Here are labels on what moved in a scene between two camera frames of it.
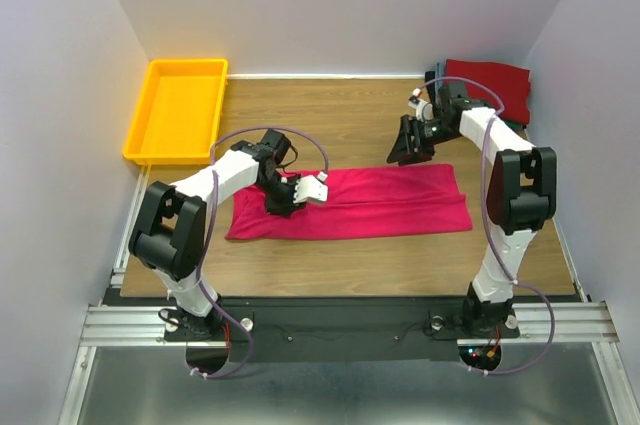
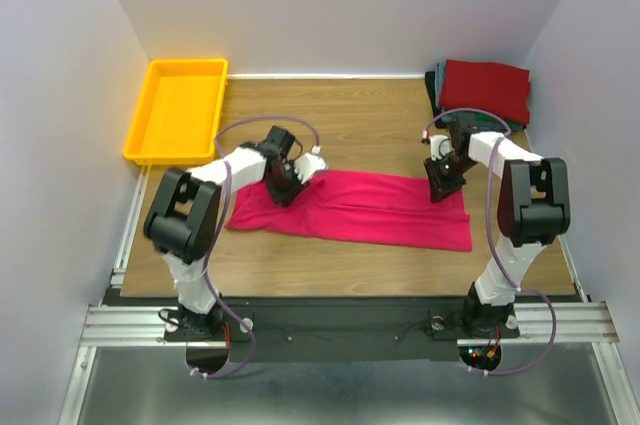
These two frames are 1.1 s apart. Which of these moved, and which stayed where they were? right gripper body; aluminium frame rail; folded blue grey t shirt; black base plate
Moved: right gripper body
Stayed: black base plate; folded blue grey t shirt; aluminium frame rail
